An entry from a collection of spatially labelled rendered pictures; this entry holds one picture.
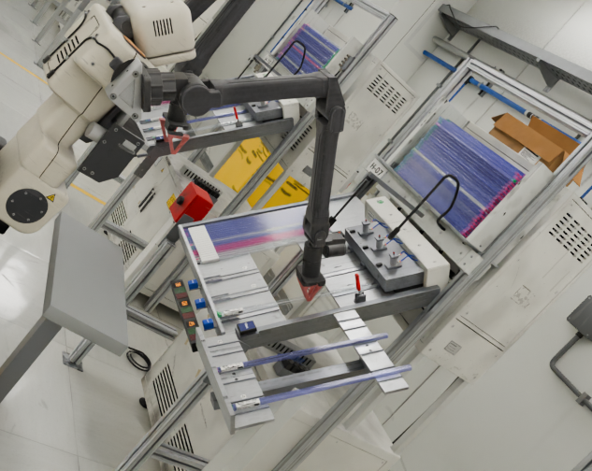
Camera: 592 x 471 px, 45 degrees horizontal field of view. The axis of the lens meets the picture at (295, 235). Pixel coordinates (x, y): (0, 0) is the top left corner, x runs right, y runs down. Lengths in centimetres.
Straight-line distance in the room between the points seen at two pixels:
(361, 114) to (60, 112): 198
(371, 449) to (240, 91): 143
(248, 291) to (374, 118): 159
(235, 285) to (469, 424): 192
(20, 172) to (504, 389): 271
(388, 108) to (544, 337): 140
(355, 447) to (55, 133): 148
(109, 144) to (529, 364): 258
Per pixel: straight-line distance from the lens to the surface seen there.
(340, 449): 261
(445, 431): 398
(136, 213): 389
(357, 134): 364
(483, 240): 228
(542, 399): 374
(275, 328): 214
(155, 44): 187
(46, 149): 192
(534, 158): 282
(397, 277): 227
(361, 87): 356
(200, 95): 176
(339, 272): 238
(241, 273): 240
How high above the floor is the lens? 147
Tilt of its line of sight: 11 degrees down
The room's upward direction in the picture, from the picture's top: 41 degrees clockwise
